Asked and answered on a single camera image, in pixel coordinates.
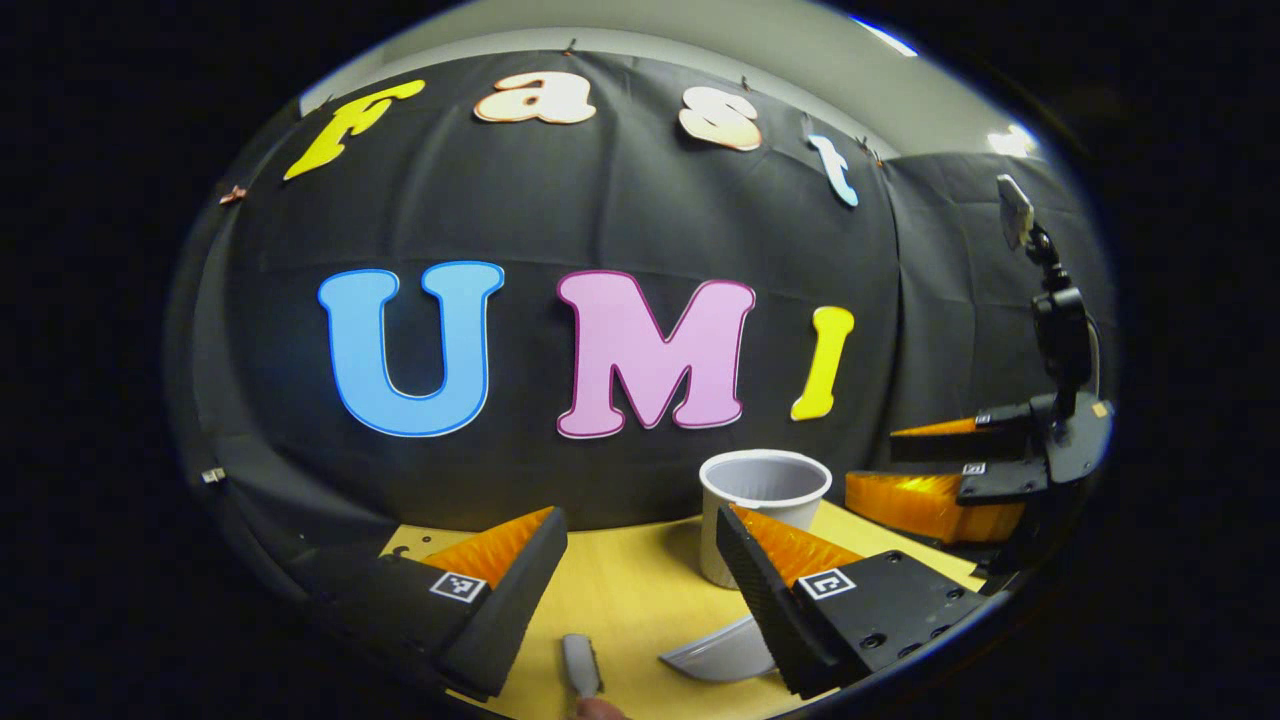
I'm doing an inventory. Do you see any grey dustpan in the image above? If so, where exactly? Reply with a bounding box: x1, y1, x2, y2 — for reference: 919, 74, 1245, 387
658, 614, 779, 684

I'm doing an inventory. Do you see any small grey broom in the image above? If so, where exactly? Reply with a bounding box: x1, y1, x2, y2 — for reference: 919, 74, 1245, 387
562, 633, 604, 699

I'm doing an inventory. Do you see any white ribbed garbage bin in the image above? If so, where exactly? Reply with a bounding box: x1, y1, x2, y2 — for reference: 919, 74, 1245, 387
698, 449, 833, 589

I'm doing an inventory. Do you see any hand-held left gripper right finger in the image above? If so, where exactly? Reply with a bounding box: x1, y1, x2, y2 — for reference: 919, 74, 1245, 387
715, 503, 996, 701

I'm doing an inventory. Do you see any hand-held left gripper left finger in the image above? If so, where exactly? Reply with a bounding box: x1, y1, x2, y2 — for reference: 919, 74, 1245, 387
300, 505, 569, 701

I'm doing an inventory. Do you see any yellow wooden desktop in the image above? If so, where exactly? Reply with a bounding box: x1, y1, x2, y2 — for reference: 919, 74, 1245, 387
380, 500, 991, 720

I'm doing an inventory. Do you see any black backdrop cloth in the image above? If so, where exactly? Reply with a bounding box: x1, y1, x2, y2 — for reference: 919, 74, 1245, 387
170, 50, 1116, 601

